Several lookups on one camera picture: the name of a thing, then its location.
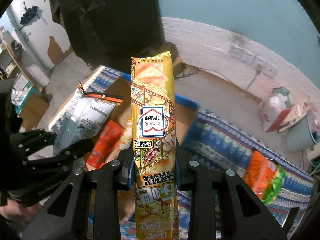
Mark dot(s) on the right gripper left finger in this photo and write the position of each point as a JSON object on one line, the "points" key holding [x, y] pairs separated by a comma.
{"points": [[126, 176]]}

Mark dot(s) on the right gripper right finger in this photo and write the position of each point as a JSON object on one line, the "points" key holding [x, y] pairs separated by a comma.
{"points": [[183, 179]]}

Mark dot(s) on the red snack bag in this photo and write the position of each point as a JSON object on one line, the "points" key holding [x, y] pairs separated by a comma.
{"points": [[105, 144]]}

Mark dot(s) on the gold illustrated snack packet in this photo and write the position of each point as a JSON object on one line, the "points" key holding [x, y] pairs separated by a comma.
{"points": [[154, 147]]}

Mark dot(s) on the silver white snack bag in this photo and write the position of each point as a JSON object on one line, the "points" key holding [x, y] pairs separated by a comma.
{"points": [[82, 117]]}

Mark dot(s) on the orange chip bag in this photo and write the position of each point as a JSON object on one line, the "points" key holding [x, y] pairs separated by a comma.
{"points": [[260, 173]]}

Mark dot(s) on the green snack bag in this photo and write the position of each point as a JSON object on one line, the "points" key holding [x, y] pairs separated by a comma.
{"points": [[274, 186]]}

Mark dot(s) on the blue-edged cardboard box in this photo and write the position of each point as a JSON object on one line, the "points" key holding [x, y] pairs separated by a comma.
{"points": [[153, 131]]}

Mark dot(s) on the blue patterned tablecloth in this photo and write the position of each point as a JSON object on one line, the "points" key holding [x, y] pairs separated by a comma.
{"points": [[218, 144]]}

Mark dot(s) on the brown floor cardboard box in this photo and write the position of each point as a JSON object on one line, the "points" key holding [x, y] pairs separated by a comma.
{"points": [[33, 111]]}

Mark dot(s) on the red white shopping bag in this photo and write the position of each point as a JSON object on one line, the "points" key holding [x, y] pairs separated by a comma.
{"points": [[280, 110]]}

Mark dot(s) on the black hanging cloth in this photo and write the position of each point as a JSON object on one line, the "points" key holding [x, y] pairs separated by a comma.
{"points": [[110, 32]]}

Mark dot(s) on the white wall socket strip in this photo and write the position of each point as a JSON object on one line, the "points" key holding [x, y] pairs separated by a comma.
{"points": [[253, 60]]}

